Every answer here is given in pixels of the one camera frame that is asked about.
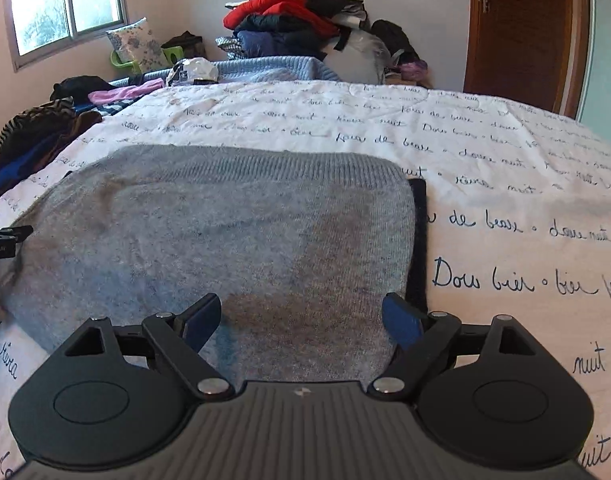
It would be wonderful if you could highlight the white quilt with script print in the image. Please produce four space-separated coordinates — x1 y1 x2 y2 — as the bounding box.
0 81 611 479

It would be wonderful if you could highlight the brown wooden door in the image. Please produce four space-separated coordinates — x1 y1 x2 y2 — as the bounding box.
464 0 591 118

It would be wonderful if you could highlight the striped black blue clothes pile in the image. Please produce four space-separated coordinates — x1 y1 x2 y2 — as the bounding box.
0 75 114 198

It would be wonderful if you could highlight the pink purple garment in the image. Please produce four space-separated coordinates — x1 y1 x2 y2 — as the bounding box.
87 78 165 105

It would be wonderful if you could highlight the frosted glass wardrobe door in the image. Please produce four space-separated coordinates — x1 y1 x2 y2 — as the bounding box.
578 0 611 144

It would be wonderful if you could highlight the dark clothes heap by wall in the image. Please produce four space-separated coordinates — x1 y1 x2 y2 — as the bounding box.
215 0 430 88

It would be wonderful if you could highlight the light blue quilted blanket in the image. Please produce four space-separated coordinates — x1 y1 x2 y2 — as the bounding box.
110 56 340 87

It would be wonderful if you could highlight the aluminium frame window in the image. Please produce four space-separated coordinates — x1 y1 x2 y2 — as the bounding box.
4 0 127 70

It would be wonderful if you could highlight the red jacket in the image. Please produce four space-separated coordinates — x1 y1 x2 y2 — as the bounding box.
223 0 339 39

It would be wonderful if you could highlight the white plastic bag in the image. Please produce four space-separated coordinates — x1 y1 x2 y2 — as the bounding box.
165 58 218 87

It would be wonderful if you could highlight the grey and navy knit sweater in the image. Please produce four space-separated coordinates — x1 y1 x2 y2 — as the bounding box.
0 145 415 385

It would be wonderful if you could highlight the floral white pillow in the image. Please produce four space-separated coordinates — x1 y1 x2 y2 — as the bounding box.
106 18 168 73

